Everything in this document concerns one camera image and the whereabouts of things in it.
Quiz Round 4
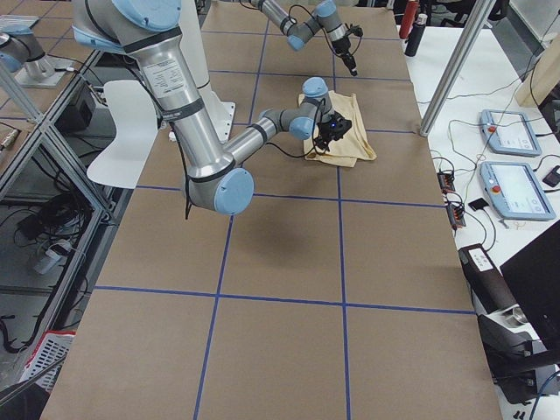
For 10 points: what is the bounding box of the black water bottle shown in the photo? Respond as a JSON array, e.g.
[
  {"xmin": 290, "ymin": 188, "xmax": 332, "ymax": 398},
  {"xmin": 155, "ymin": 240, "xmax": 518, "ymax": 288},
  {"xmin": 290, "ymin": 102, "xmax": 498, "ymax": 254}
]
[{"xmin": 404, "ymin": 13, "xmax": 428, "ymax": 57}]

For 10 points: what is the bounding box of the near blue teach pendant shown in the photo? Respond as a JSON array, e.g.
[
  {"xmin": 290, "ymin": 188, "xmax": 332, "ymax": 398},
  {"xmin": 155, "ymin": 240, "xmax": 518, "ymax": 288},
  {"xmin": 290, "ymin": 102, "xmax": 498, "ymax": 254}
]
[{"xmin": 479, "ymin": 162, "xmax": 557, "ymax": 221}]

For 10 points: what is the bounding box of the cream long-sleeve graphic shirt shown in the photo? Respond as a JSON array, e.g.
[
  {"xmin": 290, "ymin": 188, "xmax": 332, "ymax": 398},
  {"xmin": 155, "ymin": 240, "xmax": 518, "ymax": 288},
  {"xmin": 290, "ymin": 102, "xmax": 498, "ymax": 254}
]
[{"xmin": 297, "ymin": 90, "xmax": 377, "ymax": 168}]

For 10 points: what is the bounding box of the white perforated basket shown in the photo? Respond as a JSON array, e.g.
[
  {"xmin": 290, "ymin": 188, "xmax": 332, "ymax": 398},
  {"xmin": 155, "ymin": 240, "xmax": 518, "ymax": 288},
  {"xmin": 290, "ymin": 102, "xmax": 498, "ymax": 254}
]
[{"xmin": 20, "ymin": 331, "xmax": 75, "ymax": 394}]

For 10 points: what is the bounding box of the far blue teach pendant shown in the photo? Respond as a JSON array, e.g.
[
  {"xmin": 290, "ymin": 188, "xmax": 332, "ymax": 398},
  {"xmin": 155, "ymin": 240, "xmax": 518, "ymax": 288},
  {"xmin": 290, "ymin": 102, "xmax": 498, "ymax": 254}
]
[{"xmin": 479, "ymin": 109, "xmax": 542, "ymax": 157}]

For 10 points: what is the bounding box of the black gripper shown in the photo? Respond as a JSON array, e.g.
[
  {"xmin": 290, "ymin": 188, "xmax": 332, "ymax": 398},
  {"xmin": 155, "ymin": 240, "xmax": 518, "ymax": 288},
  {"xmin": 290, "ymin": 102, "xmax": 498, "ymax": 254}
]
[
  {"xmin": 330, "ymin": 24, "xmax": 363, "ymax": 77},
  {"xmin": 313, "ymin": 112, "xmax": 352, "ymax": 151}
]

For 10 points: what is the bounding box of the black monitor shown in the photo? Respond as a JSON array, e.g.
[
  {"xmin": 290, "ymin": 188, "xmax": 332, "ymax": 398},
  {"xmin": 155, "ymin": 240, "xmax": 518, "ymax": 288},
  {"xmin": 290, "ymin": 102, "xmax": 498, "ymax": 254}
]
[{"xmin": 500, "ymin": 223, "xmax": 560, "ymax": 348}]

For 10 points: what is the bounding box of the red cylindrical bottle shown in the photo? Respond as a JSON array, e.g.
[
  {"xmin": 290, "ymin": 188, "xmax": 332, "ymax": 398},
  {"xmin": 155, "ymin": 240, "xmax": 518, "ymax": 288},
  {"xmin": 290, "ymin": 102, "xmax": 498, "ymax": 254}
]
[{"xmin": 399, "ymin": 0, "xmax": 419, "ymax": 39}]

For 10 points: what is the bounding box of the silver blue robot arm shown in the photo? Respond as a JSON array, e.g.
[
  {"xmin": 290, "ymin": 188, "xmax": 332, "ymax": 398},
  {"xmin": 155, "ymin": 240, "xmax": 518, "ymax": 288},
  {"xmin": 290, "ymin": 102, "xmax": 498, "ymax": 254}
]
[
  {"xmin": 73, "ymin": 1, "xmax": 352, "ymax": 215},
  {"xmin": 249, "ymin": 0, "xmax": 363, "ymax": 76}
]

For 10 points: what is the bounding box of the aluminium frame post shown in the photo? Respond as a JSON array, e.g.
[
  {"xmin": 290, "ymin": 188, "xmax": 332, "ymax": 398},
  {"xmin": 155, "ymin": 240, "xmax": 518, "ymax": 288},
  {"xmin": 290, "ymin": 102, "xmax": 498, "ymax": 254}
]
[{"xmin": 419, "ymin": 0, "xmax": 494, "ymax": 137}]

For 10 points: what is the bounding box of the white plastic chair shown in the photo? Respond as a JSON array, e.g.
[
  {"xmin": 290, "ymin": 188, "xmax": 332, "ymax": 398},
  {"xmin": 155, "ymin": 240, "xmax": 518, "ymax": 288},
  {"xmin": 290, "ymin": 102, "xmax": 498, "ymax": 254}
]
[{"xmin": 87, "ymin": 80, "xmax": 158, "ymax": 189}]

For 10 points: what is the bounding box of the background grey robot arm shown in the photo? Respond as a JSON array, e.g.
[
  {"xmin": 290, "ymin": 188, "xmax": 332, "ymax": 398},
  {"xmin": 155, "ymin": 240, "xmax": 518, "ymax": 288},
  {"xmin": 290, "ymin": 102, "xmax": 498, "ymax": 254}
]
[{"xmin": 1, "ymin": 24, "xmax": 67, "ymax": 88}]

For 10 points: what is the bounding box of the blue teach pendant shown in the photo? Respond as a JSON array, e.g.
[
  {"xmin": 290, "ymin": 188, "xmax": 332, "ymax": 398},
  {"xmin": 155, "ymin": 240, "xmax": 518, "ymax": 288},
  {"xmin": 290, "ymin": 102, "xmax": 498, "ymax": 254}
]
[
  {"xmin": 479, "ymin": 109, "xmax": 542, "ymax": 157},
  {"xmin": 479, "ymin": 162, "xmax": 557, "ymax": 221}
]

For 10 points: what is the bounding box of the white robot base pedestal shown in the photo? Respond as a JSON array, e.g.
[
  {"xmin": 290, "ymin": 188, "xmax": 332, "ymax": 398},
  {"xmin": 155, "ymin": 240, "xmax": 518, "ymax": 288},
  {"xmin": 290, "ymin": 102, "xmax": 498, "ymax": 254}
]
[{"xmin": 178, "ymin": 0, "xmax": 235, "ymax": 145}]

